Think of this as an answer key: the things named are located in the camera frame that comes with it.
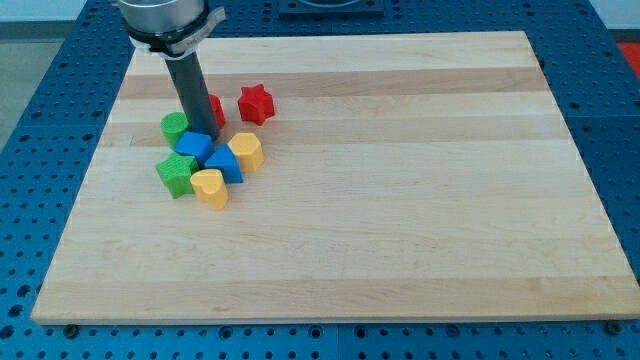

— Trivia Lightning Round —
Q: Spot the yellow hexagon block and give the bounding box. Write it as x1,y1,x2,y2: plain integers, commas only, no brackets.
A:
227,132,265,173

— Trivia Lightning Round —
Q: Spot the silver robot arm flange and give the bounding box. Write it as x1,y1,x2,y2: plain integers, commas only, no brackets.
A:
112,0,226,60

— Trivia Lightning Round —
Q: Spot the wooden board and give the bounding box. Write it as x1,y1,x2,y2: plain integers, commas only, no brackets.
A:
32,31,639,325

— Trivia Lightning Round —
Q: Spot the blue triangle block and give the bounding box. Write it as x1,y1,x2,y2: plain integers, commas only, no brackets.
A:
204,144,244,184

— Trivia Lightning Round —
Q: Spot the red star block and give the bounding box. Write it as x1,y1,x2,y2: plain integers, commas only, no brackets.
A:
237,84,275,126

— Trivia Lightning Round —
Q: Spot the yellow heart block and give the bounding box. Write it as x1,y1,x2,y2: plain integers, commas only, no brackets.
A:
190,169,229,211

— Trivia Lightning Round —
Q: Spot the red block behind rod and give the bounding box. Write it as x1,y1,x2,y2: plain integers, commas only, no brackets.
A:
209,94,226,130

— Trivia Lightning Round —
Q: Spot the blue cube block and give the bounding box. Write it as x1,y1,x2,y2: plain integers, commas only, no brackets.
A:
174,131,215,168

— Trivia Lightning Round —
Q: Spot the green star block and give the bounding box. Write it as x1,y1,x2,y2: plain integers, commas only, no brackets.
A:
155,152,199,199

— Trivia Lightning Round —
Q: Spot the green cylinder block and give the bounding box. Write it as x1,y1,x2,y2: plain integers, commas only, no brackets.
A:
160,112,190,149

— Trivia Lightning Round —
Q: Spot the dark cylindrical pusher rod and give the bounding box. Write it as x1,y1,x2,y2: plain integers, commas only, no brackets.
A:
165,52,220,140

